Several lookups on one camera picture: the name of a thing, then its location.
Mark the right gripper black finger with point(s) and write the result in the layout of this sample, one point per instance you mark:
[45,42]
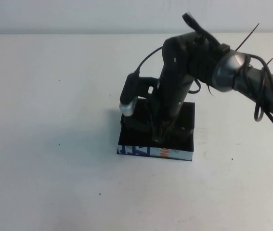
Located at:
[168,131]
[155,135]

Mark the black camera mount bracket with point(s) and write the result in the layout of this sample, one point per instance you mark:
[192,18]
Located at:
[148,87]

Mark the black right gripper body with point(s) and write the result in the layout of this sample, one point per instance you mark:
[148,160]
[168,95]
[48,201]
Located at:
[172,91]

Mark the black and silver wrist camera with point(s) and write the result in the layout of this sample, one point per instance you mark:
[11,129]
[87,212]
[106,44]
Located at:
[127,96]

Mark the black zip tie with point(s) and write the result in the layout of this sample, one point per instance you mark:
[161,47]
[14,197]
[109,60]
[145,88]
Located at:
[248,36]
[270,61]

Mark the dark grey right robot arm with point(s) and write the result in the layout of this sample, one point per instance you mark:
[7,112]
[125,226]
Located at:
[230,67]

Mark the black glasses case printed front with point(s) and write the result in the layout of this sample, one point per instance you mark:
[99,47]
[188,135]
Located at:
[136,150]

